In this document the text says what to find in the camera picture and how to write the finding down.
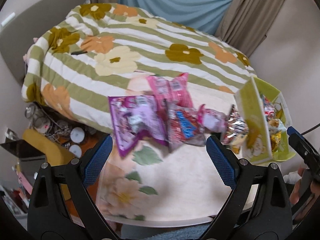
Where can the pink white small packet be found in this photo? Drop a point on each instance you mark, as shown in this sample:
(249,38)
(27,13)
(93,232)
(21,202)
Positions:
(211,119)

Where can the pink snack bag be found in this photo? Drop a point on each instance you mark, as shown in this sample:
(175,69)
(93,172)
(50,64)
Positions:
(170,91)

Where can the green cardboard box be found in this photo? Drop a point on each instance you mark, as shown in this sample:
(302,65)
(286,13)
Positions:
(257,146)

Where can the silver potato chips bag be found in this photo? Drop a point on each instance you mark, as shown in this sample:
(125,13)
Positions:
(276,126)

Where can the right hand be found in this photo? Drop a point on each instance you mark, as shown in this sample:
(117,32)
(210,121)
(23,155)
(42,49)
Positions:
(300,188)

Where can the floral striped blanket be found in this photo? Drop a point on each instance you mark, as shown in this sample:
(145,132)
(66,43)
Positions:
(108,49)

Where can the red white snack bag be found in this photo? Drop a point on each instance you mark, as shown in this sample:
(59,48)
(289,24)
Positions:
(269,109)

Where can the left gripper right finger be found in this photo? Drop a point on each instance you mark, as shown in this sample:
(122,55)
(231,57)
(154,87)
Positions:
(258,206)

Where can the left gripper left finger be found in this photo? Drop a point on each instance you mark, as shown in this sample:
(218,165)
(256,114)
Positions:
(48,216)

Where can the beige curtain right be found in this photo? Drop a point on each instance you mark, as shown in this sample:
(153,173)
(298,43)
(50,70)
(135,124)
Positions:
(246,23)

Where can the yellow Pillows snack bag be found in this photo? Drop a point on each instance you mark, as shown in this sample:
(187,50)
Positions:
(275,140)

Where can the white round container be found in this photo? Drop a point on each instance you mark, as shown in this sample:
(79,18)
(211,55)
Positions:
(77,135)
(75,150)

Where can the purple snack bag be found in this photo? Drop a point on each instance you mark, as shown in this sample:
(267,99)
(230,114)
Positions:
(133,118)

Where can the floral white tablecloth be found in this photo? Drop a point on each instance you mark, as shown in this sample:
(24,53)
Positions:
(153,184)

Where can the red blue snack bag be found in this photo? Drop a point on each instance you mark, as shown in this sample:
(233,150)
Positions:
(183,127)

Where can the red Tatire chips bag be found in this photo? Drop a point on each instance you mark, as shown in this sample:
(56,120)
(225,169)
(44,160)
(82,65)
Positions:
(236,131)

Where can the yellow cushion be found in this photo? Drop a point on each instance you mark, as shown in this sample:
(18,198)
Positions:
(56,155)

